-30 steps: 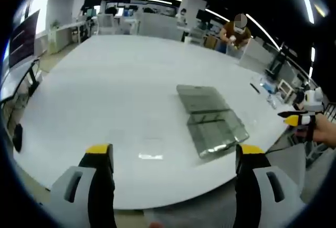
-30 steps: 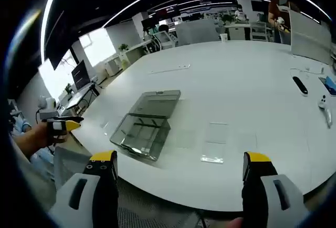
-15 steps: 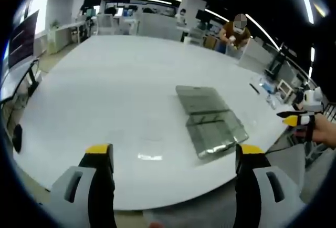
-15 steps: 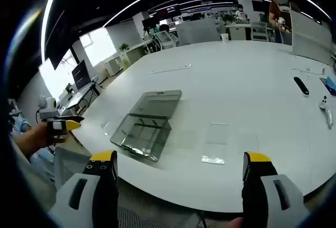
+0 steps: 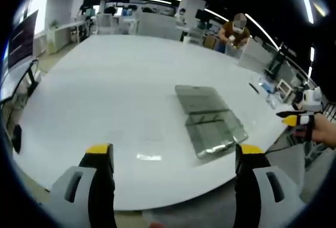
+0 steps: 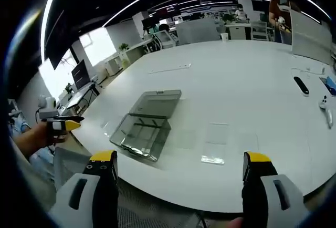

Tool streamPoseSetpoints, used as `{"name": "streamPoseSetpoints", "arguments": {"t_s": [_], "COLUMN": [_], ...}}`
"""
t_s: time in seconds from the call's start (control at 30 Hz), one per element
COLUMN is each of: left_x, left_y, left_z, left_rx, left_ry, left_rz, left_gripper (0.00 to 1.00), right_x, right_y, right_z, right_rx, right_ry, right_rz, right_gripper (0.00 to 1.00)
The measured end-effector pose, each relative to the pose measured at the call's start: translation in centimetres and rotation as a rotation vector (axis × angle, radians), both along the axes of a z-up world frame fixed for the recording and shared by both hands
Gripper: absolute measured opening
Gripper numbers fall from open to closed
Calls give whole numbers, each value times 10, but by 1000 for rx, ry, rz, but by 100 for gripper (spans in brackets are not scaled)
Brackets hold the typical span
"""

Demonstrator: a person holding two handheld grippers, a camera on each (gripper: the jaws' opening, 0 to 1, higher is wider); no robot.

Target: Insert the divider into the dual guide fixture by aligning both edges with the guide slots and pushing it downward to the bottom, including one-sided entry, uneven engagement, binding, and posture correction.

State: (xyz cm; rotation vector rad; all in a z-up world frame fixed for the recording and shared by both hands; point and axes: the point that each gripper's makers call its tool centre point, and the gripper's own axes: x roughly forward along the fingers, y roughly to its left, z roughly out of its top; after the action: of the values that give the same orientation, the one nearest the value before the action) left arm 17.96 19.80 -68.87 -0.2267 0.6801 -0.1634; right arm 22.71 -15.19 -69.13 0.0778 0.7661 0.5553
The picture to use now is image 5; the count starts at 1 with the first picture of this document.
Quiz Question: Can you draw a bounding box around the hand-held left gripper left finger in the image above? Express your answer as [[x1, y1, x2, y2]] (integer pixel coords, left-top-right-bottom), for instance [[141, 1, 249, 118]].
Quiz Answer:
[[49, 142, 117, 228]]

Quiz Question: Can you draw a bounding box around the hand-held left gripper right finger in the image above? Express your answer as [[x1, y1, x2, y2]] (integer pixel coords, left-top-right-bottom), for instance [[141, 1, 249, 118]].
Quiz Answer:
[[234, 143, 307, 228]]

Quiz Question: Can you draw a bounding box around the clear plastic zip bag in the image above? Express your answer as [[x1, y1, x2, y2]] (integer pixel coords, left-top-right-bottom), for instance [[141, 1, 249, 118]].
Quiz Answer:
[[184, 109, 249, 161]]

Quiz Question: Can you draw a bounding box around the clear divider panel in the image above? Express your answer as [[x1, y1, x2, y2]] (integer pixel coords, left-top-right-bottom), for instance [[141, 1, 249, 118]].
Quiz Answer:
[[174, 84, 232, 115]]

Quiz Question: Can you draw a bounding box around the person's right hand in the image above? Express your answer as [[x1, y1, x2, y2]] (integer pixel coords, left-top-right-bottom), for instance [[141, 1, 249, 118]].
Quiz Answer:
[[312, 117, 336, 149]]

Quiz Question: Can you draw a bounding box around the blue packet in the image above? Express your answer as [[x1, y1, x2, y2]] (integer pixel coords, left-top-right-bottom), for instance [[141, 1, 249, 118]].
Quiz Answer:
[[259, 80, 276, 92]]

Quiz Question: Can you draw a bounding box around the black object at table edge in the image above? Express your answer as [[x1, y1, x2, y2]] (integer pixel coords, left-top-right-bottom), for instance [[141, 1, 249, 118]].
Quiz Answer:
[[10, 123, 24, 153]]

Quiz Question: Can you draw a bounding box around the white office desk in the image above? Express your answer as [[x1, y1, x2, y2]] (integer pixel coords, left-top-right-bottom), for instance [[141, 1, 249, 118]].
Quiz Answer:
[[48, 19, 91, 54]]

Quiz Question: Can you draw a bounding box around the white partition panel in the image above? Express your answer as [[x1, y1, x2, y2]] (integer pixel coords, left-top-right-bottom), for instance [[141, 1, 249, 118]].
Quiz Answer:
[[132, 11, 178, 39]]

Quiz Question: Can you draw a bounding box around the small white frame stand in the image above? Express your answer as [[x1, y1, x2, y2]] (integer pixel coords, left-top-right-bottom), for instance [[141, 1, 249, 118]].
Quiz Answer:
[[276, 78, 294, 103]]

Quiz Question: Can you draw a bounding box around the black frame machine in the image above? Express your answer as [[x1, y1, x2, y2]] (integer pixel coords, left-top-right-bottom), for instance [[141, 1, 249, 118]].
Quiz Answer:
[[263, 43, 287, 77]]

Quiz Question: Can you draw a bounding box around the black desk frame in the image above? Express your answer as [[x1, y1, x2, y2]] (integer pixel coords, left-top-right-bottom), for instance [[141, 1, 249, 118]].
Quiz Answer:
[[0, 59, 40, 134]]

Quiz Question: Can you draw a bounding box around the large dark wall screen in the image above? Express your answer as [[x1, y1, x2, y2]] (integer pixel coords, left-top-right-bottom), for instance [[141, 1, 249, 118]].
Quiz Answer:
[[7, 9, 39, 69]]

